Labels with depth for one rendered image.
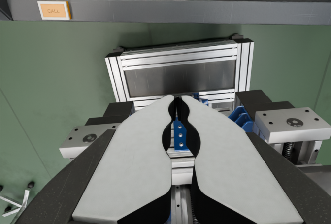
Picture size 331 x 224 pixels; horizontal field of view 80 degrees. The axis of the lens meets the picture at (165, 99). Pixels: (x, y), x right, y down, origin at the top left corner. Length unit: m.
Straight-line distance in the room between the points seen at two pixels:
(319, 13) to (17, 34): 1.61
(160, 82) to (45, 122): 1.10
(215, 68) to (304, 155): 0.77
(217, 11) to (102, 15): 0.21
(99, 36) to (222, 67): 0.83
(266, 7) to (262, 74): 1.19
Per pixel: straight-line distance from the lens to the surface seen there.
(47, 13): 0.45
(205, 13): 0.41
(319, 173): 0.58
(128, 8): 0.41
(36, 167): 2.40
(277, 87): 1.70
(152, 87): 1.27
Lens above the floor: 1.35
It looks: 61 degrees down
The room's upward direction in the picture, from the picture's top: 178 degrees counter-clockwise
